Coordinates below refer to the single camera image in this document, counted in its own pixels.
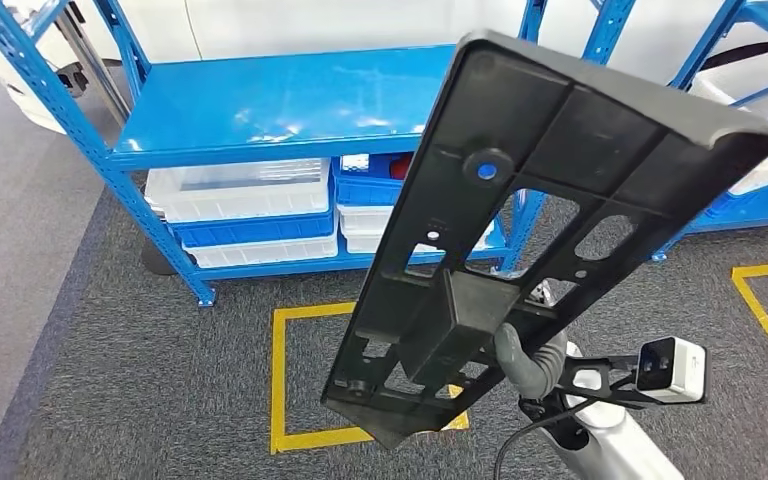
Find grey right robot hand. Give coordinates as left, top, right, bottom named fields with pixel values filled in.
left=493, top=323, right=571, bottom=401

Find black plastic licence plate frame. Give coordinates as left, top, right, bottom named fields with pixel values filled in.
left=320, top=29, right=768, bottom=452

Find blue metal shelf rack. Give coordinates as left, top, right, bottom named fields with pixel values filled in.
left=0, top=0, right=632, bottom=309

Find small blue plastic bin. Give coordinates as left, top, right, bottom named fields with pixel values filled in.
left=332, top=153, right=418, bottom=208

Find deep blue plastic bin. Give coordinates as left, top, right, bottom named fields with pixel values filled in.
left=685, top=170, right=768, bottom=234

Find white car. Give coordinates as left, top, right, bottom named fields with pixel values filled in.
left=0, top=0, right=743, bottom=134

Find grey metal stand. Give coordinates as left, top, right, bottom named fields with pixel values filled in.
left=55, top=0, right=130, bottom=127

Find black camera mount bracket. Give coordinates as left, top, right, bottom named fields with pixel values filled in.
left=556, top=354, right=650, bottom=409

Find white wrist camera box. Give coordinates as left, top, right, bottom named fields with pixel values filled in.
left=635, top=336, right=708, bottom=405

